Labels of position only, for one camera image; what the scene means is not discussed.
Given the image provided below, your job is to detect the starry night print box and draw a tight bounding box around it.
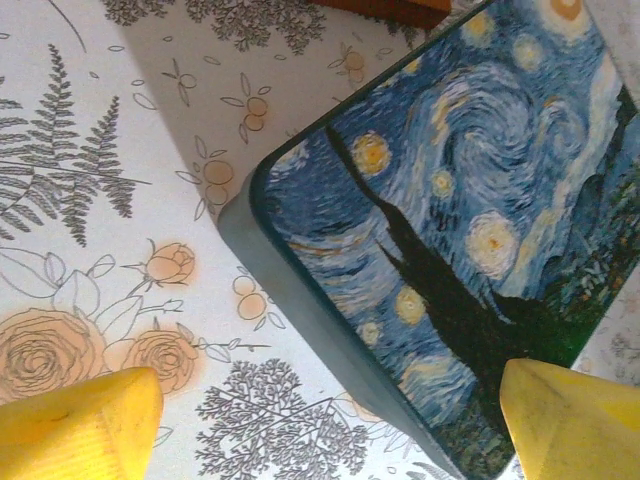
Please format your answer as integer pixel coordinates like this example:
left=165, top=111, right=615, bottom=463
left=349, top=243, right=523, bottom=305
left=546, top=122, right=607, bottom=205
left=217, top=0, right=640, bottom=480

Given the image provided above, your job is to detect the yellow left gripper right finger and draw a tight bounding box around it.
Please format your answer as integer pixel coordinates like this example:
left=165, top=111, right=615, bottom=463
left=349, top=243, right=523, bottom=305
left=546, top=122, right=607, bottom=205
left=499, top=357, right=640, bottom=480

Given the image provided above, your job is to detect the floral print table cover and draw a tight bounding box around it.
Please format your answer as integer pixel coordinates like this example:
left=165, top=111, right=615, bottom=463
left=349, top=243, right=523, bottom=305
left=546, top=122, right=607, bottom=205
left=0, top=0, right=640, bottom=480

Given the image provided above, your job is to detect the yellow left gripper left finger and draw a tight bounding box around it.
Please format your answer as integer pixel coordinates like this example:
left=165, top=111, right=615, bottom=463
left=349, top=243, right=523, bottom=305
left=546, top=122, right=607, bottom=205
left=0, top=366, right=165, bottom=480

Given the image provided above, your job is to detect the gold glass rack orange base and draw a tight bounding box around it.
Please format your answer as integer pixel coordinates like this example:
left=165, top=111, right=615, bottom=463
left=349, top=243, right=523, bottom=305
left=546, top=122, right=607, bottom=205
left=307, top=0, right=454, bottom=32

